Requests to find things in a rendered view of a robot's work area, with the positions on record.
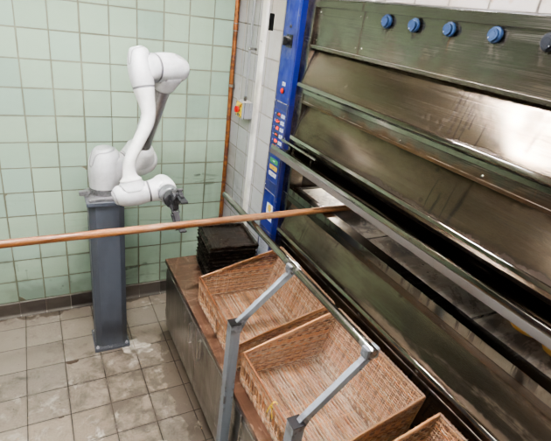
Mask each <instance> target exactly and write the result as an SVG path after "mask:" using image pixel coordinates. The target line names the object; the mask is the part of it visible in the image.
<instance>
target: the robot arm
mask: <svg viewBox="0 0 551 441"><path fill-rule="evenodd" d="M127 67H128V73H129V80H130V83H131V86H132V88H133V91H134V94H135V96H136V99H137V102H138V104H139V107H140V109H141V116H140V119H139V122H138V124H137V127H136V132H135V135H134V137H133V139H130V140H128V142H127V143H126V144H125V146H124V147H123V148H122V150H121V151H118V150H117V149H116V148H115V147H113V146H110V145H105V144H104V145H98V146H96V147H94V148H93V149H92V151H91V153H90V155H89V159H88V164H87V173H88V182H89V188H86V190H82V191H79V196H83V197H89V199H88V202H89V203H95V202H106V201H114V202H115V203H116V205H119V206H123V207H132V206H138V205H142V204H145V203H147V202H151V201H159V200H160V201H162V202H163V203H164V204H165V205H166V206H167V207H169V208H170V209H171V212H172V213H171V218H172V221H173V222H177V221H181V220H180V216H179V213H180V211H179V204H180V203H181V204H188V201H187V200H186V198H185V196H184V195H183V193H182V191H183V188H179V189H177V187H176V185H175V184H174V182H173V181H172V180H171V179H170V178H169V177H168V176H166V175H163V174H159V175H156V177H154V178H153V179H150V180H147V181H143V180H142V178H141V177H140V176H143V175H146V174H148V173H150V172H152V171H153V170H154V169H155V167H156V166H157V154H156V152H155V151H154V149H153V147H152V145H151V144H152V141H153V139H154V136H155V134H156V131H157V127H158V124H159V122H160V120H161V117H162V114H163V112H164V108H165V105H166V102H167V101H168V98H169V95H170V93H172V92H173V91H174V90H175V89H176V88H177V86H178V85H179V84H180V83H181V81H184V80H185V79H186V78H187V77H188V75H189V72H190V67H189V64H188V62H187V61H186V60H185V59H184V58H182V57H181V56H180V55H177V54H175V53H171V52H154V53H152V52H149V50H148V49H147V48H146V47H144V46H142V45H137V46H133V47H130V49H129V51H128V57H127ZM177 210H178V211H177ZM176 211H177V212H176Z"/></svg>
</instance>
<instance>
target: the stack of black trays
mask: <svg viewBox="0 0 551 441"><path fill-rule="evenodd" d="M198 235H199V236H197V238H198V242H199V243H197V244H198V247H197V249H196V251H197V256H196V258H197V260H196V261H197V263H198V265H199V268H200V270H201V273H202V275H205V274H208V273H211V272H214V271H215V270H220V269H222V268H225V267H226V266H229V265H231V264H235V263H238V262H240V261H244V260H246V259H248V258H251V257H254V256H256V253H257V252H256V251H255V250H256V249H258V248H257V247H259V244H258V243H257V241H256V240H255V238H254V237H253V236H252V235H251V233H250V232H249V230H248V229H247V227H246V226H245V224H244V223H243V222H242V223H227V224H219V225H211V226H203V227H199V229H198Z"/></svg>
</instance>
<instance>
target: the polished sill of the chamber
mask: <svg viewBox="0 0 551 441"><path fill-rule="evenodd" d="M289 196H290V197H292V198H293V199H294V200H296V201H297V202H298V203H299V204H300V205H302V206H303V207H304V208H313V207H323V206H322V205H321V204H320V203H318V202H317V201H316V200H315V199H313V198H312V197H311V196H310V195H309V194H307V193H306V192H304V191H303V190H302V189H300V188H299V187H294V188H290V189H289ZM313 215H314V216H316V217H317V218H318V219H319V220H321V221H322V222H323V223H324V224H325V225H326V226H327V227H328V228H330V229H331V230H332V231H334V232H335V233H336V234H337V235H339V236H340V237H341V238H342V239H344V240H345V241H346V242H347V243H349V244H350V245H351V246H352V247H354V248H355V249H356V250H357V251H359V252H360V253H361V254H362V255H363V256H364V257H365V258H367V259H368V260H369V261H370V262H371V263H373V264H374V265H375V266H377V267H378V268H379V269H380V270H382V271H383V272H384V273H385V274H387V275H388V276H389V277H391V278H392V279H393V280H394V281H395V282H396V283H398V284H399V285H400V286H401V287H402V288H403V289H404V290H406V291H407V292H408V293H410V294H411V295H412V296H413V297H414V298H416V299H417V300H418V301H420V302H421V303H422V304H423V305H425V306H426V307H427V308H428V309H430V310H431V311H432V312H434V313H435V315H436V316H437V317H439V318H440V319H441V320H443V321H444V322H445V323H446V324H448V325H449V326H450V327H451V328H453V329H454V330H455V331H456V332H458V333H459V334H460V335H461V336H463V337H464V338H465V339H466V340H468V341H469V342H470V343H471V344H472V345H473V346H474V347H476V348H477V349H478V350H479V351H481V352H482V353H483V354H484V355H486V356H487V357H488V358H489V359H491V360H492V361H493V362H494V363H496V364H497V365H498V366H499V367H501V368H502V369H503V370H505V371H506V372H507V373H508V374H509V375H510V376H511V377H512V378H514V379H515V380H516V381H517V382H519V383H520V384H521V385H522V386H524V387H525V388H526V389H528V390H529V391H530V392H531V393H532V394H534V395H535V396H536V397H538V398H539V399H540V400H541V401H542V402H544V403H545V404H546V405H547V406H548V407H549V408H550V409H551V379H550V378H549V377H548V376H546V375H545V374H543V373H542V372H541V371H540V370H539V369H538V368H536V367H535V366H533V365H532V364H531V363H529V362H528V361H527V360H525V359H524V358H523V357H521V356H520V355H519V354H517V353H516V352H514V351H513V350H512V349H511V348H510V347H509V346H507V345H506V344H505V343H503V342H502V341H501V340H499V339H498V338H496V337H495V336H494V335H492V334H491V333H490V332H488V331H487V330H485V329H484V328H483V327H482V326H481V325H480V324H478V323H477V322H476V321H474V320H473V319H472V318H470V317H469V316H467V315H466V314H465V313H463V312H462V311H460V310H459V309H458V308H457V307H456V306H454V305H453V304H452V303H451V302H449V301H448V300H447V299H445V298H444V297H442V296H441V295H440V294H438V293H437V292H436V291H434V290H433V289H432V288H430V287H429V286H428V285H427V284H425V283H424V282H423V281H422V280H420V279H419V278H418V277H416V276H415V275H413V274H412V273H411V272H410V271H408V270H407V269H405V268H404V267H403V266H401V265H400V264H399V263H398V262H396V261H395V260H394V259H393V258H391V257H390V256H389V255H387V254H386V253H385V252H383V251H382V250H381V249H379V248H378V247H376V246H375V245H374V244H372V243H371V242H370V241H369V240H368V239H366V238H365V237H364V236H363V235H361V234H360V233H358V232H357V231H356V230H354V229H353V228H352V227H350V226H349V225H347V224H346V223H345V222H343V221H342V220H341V219H340V218H339V217H338V216H336V215H335V214H334V213H332V212H330V213H315V214H313Z"/></svg>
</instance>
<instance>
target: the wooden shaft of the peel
mask: <svg viewBox="0 0 551 441"><path fill-rule="evenodd" d="M346 210H352V209H350V208H349V207H347V206H346V205H337V206H321V207H313V208H304V209H296V210H287V211H278V212H270V213H253V214H244V215H236V216H227V217H219V218H211V219H202V220H185V221H177V222H168V223H159V224H150V225H142V226H134V227H118V228H109V229H100V230H91V231H83V232H74V233H65V234H49V235H41V236H32V237H24V238H15V239H6V240H0V249H6V248H14V247H22V246H30V245H38V244H46V243H54V242H69V241H77V240H85V239H93V238H101V237H109V236H117V235H132V234H140V233H148V232H156V231H164V230H172V229H180V228H195V227H203V226H211V225H219V224H227V223H235V222H243V221H258V220H266V219H274V218H282V217H290V216H299V215H307V214H322V213H330V212H338V211H346Z"/></svg>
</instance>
